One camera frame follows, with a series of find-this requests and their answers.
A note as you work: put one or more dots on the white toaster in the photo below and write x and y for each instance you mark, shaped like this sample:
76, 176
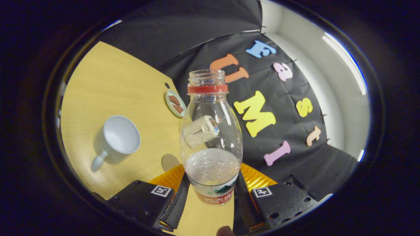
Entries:
203, 126

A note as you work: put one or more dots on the long ceiling light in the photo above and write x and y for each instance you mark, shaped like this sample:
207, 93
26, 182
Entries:
347, 62

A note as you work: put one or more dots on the white cup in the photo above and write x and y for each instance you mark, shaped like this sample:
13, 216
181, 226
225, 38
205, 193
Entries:
121, 134

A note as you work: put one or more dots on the black backdrop cloth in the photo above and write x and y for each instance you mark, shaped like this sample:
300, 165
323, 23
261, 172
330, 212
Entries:
197, 32

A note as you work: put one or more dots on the small ceiling light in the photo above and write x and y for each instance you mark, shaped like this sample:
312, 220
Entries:
361, 155

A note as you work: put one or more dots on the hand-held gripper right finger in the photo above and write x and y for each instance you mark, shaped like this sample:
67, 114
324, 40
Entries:
282, 203

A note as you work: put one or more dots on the clear plastic juice bottle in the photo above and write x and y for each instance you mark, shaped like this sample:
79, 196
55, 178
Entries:
211, 167

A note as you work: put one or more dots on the round brown coaster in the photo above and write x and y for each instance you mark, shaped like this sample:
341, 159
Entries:
169, 162

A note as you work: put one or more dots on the pale green plate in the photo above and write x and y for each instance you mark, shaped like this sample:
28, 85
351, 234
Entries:
170, 108

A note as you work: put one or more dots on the brown meat pieces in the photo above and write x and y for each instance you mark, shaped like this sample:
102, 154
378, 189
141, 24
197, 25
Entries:
177, 106

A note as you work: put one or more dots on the wooden table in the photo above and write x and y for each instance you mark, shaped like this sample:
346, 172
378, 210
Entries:
115, 82

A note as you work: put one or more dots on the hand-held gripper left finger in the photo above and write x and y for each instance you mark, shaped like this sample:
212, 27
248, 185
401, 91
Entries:
141, 200

